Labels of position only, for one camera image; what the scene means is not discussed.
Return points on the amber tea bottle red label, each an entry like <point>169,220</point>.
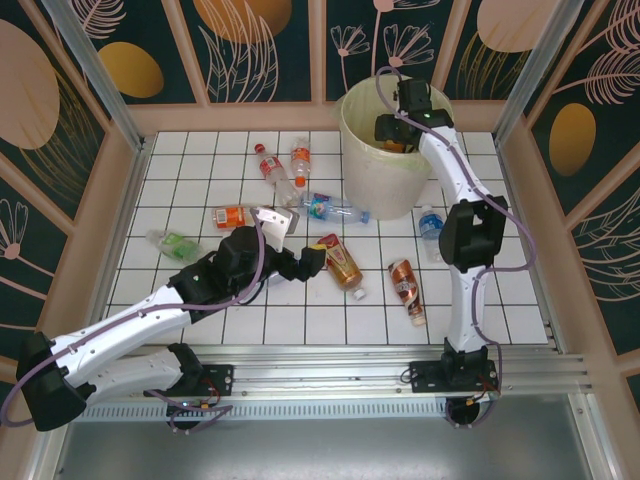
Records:
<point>345,270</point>

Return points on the clear bottle colourful blue label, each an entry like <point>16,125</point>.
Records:
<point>320,206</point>

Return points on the orange label brown cap bottle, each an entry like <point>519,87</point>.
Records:
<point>230,216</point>

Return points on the red cap red label bottle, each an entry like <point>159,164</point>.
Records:
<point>272,167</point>

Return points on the brown swirl coffee bottle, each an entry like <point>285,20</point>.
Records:
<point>404,285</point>

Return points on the blue label Pocari bottle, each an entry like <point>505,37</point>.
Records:
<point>430,225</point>

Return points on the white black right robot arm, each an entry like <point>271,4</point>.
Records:
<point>465,310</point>

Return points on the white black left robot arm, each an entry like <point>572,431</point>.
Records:
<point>125,324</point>

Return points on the pale yellow bin liner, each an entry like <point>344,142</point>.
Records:
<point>385,159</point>

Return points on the white ribbed plastic bin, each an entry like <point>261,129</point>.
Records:
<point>380,190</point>

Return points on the green label soda water bottle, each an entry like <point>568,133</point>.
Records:
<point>175,246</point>

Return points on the orange cap clear bottle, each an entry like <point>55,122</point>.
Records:
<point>301,160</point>

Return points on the dark panel pink line flowers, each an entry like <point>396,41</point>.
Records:
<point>360,40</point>

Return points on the dark panel peach oval grass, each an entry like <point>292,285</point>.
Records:
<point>500,30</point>

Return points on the dark panel gold oval feather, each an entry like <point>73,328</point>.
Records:
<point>572,137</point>

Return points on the dark panel orange circle leaves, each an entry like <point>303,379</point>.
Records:
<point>240,50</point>

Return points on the grey metal sheet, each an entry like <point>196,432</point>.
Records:
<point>320,450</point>

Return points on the dark panel single pink flower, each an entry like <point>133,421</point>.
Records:
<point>20,250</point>

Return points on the dark panel small gold oval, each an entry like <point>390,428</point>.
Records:
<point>130,70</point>

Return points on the dark panel pink feather leaves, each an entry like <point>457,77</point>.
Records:
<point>615,260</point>

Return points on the dark panel large peach circle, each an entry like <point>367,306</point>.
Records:
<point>30,90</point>

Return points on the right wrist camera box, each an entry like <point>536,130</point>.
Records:
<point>414,95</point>

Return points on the white left camera bracket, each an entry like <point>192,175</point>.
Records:
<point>270,227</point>

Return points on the aluminium frame post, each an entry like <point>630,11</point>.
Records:
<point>98,75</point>
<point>529,70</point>
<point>595,440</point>
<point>47,460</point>

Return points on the aluminium arm base rail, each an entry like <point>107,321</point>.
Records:
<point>320,372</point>

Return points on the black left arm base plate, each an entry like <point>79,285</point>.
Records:
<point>222,375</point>

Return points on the aluminium table side rail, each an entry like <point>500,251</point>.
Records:
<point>120,240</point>
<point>554,335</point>

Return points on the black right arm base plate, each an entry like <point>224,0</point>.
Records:
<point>422,375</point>

